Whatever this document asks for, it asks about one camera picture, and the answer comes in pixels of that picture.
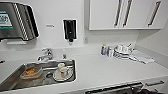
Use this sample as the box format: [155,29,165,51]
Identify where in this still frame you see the dishes on counter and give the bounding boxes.
[129,49,156,65]

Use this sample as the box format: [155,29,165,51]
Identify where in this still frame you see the black soap dispenser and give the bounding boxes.
[62,18,78,43]

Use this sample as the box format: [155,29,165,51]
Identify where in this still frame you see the stainless steel sink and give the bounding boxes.
[0,58,77,93]

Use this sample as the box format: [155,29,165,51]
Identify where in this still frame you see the stack of white cups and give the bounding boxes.
[113,43,135,60]

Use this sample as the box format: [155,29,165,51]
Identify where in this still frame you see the steel paper towel dispenser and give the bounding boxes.
[0,1,40,43]

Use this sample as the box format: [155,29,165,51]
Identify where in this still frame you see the small wall label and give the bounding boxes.
[45,23,55,28]

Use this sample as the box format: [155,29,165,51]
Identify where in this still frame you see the blue label bottle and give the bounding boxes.
[100,43,108,57]

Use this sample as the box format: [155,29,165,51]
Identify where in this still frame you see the small clear bottle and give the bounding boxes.
[107,46,114,58]

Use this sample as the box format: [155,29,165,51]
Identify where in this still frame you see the white drawer unit narrow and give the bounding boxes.
[143,78,168,94]

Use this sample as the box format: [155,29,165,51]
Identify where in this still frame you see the white wall cabinet three doors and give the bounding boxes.
[84,0,168,32]

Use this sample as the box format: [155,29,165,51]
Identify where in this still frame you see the white plate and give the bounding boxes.
[52,68,74,83]

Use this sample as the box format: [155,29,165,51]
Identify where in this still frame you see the white cup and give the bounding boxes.
[57,62,73,78]

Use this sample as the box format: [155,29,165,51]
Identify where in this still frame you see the chrome faucet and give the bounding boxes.
[37,47,54,62]

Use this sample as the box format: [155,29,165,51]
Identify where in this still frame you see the white wall outlet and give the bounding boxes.
[83,36,89,45]

